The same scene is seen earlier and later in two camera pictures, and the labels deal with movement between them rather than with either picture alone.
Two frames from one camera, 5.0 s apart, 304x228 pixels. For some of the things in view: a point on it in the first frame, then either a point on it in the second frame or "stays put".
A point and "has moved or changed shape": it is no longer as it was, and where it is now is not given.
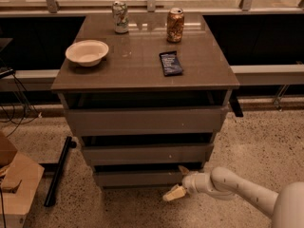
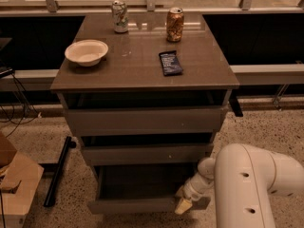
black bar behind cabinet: [236, 104] stays put
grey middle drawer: [147, 154] stays put
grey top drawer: [146, 121] stays put
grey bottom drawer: [139, 178] has moved or changed shape
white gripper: [191, 181] -> [191, 191]
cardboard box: [19, 180] stays put
